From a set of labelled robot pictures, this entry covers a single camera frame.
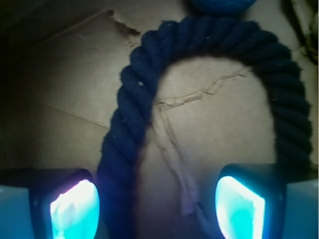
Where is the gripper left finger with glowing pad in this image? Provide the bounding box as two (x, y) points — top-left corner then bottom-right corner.
(0, 168), (100, 239)

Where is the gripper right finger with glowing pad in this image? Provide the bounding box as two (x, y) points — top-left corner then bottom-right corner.
(215, 163), (319, 239)

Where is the dark blue twisted rope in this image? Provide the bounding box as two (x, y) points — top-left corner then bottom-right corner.
(96, 15), (313, 239)

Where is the brown paper lined box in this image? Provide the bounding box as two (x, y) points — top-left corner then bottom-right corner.
(0, 0), (319, 239)

